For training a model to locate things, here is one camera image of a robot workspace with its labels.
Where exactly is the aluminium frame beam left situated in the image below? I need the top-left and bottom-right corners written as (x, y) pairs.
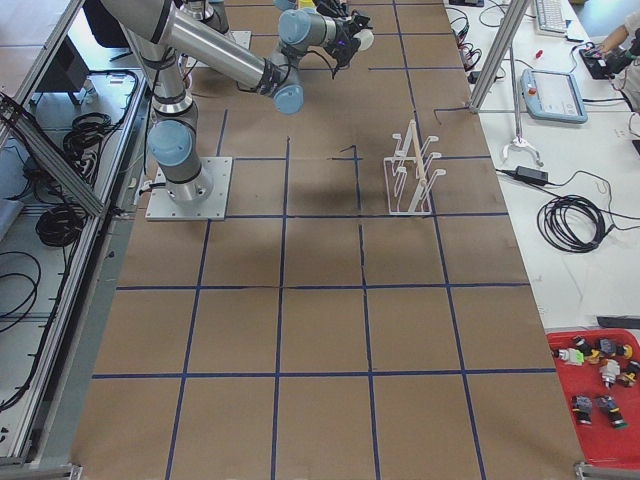
top-left (1, 93), bottom-right (106, 217)

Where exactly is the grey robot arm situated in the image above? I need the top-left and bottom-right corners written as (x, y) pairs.
top-left (174, 0), bottom-right (349, 34)
top-left (103, 1), bottom-right (374, 204)

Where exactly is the red plastic bin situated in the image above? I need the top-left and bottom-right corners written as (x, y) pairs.
top-left (547, 329), bottom-right (639, 470)

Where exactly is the blue teach pendant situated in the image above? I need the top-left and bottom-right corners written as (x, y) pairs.
top-left (520, 68), bottom-right (588, 124)

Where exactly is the coiled black cable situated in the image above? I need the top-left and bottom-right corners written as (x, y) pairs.
top-left (536, 194), bottom-right (607, 253)

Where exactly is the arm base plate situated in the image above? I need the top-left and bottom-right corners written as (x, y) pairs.
top-left (227, 30), bottom-right (252, 49)
top-left (145, 157), bottom-right (233, 221)

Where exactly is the black cable bundle floor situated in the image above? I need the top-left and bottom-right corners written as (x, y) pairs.
top-left (35, 204), bottom-right (84, 247)

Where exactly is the aluminium frame post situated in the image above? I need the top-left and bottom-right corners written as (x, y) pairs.
top-left (468, 0), bottom-right (529, 113)

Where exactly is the white keyboard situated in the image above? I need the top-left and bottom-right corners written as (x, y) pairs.
top-left (531, 0), bottom-right (567, 37)

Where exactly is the black power adapter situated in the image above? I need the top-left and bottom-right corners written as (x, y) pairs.
top-left (514, 166), bottom-right (549, 186)

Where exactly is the white wire cup rack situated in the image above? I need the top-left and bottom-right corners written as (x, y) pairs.
top-left (383, 119), bottom-right (446, 216)

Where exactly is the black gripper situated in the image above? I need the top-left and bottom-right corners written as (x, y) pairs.
top-left (314, 0), bottom-right (347, 17)
top-left (331, 13), bottom-right (372, 64)

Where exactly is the white ikea cup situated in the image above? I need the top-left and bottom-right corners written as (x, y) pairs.
top-left (353, 29), bottom-right (374, 51)

